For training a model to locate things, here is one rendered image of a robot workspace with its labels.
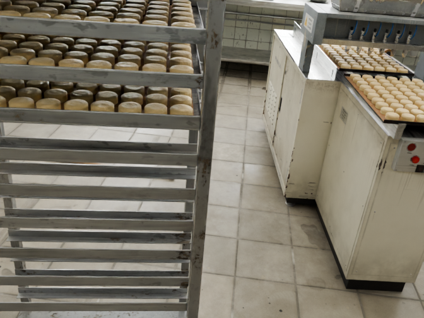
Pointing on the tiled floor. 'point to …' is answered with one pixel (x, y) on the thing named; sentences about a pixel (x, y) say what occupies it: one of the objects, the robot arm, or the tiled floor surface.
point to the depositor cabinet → (298, 118)
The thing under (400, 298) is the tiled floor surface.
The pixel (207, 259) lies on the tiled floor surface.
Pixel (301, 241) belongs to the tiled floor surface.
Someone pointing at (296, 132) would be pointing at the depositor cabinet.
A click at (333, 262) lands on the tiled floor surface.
